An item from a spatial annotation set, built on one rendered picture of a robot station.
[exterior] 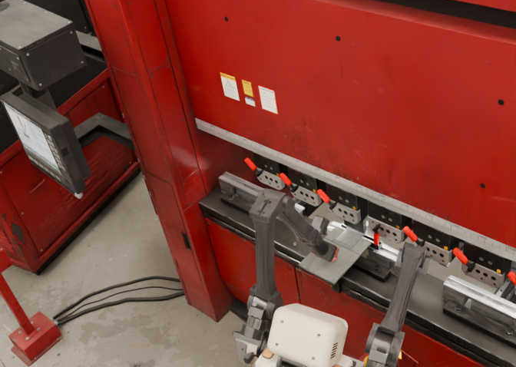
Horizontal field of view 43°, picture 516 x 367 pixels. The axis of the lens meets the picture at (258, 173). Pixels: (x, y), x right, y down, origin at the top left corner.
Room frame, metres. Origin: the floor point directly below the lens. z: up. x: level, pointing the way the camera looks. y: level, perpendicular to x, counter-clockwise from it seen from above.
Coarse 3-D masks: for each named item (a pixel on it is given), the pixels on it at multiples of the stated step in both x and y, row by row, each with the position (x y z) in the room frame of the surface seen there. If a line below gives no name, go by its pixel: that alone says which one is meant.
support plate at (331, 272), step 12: (336, 228) 1.97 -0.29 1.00; (360, 240) 1.88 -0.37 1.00; (348, 252) 1.83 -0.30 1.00; (360, 252) 1.81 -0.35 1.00; (300, 264) 1.81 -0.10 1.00; (312, 264) 1.80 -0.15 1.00; (324, 264) 1.78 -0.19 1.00; (336, 264) 1.77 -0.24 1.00; (348, 264) 1.76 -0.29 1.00; (324, 276) 1.72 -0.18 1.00; (336, 276) 1.71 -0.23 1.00
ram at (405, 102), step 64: (192, 0) 2.41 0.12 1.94; (256, 0) 2.15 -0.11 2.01; (320, 0) 1.94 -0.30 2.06; (192, 64) 2.48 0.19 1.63; (256, 64) 2.19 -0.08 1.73; (320, 64) 1.95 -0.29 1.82; (384, 64) 1.76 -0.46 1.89; (448, 64) 1.60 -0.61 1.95; (512, 64) 1.46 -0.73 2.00; (256, 128) 2.24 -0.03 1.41; (320, 128) 1.98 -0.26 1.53; (384, 128) 1.77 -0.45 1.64; (448, 128) 1.59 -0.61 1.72; (512, 128) 1.44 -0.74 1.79; (384, 192) 1.77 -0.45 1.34; (448, 192) 1.58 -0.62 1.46; (512, 192) 1.43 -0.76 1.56; (512, 256) 1.40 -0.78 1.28
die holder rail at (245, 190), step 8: (224, 176) 2.51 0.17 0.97; (232, 176) 2.50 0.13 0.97; (224, 184) 2.48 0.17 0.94; (232, 184) 2.43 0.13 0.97; (240, 184) 2.42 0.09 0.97; (248, 184) 2.41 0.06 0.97; (224, 192) 2.49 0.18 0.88; (232, 192) 2.45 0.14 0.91; (240, 192) 2.40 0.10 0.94; (248, 192) 2.36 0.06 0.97; (256, 192) 2.34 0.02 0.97; (248, 200) 2.37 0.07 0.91; (296, 208) 2.18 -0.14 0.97; (304, 208) 2.17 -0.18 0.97
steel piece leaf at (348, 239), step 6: (348, 228) 1.96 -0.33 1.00; (342, 234) 1.93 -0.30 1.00; (348, 234) 1.92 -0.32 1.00; (354, 234) 1.92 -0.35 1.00; (360, 234) 1.91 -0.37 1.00; (336, 240) 1.88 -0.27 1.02; (342, 240) 1.89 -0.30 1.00; (348, 240) 1.89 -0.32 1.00; (354, 240) 1.88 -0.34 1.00; (348, 246) 1.84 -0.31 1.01
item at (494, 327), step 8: (448, 304) 1.55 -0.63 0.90; (448, 312) 1.52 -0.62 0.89; (456, 312) 1.50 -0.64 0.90; (464, 312) 1.49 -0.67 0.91; (472, 312) 1.49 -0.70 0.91; (464, 320) 1.47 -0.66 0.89; (472, 320) 1.45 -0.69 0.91; (480, 320) 1.45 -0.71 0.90; (488, 320) 1.44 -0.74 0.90; (480, 328) 1.42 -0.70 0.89; (488, 328) 1.41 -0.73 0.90; (496, 328) 1.40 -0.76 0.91; (504, 328) 1.39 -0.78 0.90; (496, 336) 1.38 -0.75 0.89; (504, 336) 1.36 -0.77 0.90; (512, 336) 1.35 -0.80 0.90; (512, 344) 1.33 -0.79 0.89
